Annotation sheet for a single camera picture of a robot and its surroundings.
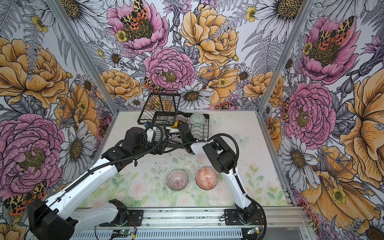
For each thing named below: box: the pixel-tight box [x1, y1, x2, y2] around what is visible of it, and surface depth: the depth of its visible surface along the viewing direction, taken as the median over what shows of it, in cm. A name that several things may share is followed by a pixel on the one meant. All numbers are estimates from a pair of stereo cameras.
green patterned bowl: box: [189, 112, 206, 127], surface depth 114 cm
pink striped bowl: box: [166, 169, 189, 191], surface depth 86 cm
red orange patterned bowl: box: [195, 167, 218, 190], surface depth 86 cm
